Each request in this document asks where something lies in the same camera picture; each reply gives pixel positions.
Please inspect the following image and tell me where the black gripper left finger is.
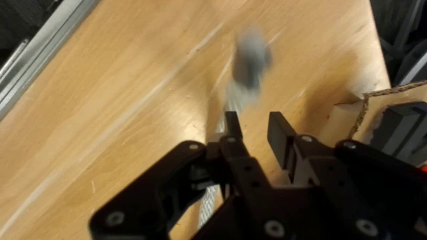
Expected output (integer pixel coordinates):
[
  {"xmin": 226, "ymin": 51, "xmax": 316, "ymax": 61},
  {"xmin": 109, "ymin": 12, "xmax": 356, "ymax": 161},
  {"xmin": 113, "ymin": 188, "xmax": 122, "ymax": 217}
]
[{"xmin": 88, "ymin": 111, "xmax": 272, "ymax": 240}]

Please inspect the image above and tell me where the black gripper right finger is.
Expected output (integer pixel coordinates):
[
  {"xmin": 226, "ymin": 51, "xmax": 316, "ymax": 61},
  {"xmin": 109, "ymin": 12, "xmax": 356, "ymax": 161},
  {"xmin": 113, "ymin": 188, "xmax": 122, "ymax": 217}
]
[{"xmin": 266, "ymin": 111, "xmax": 427, "ymax": 240}]

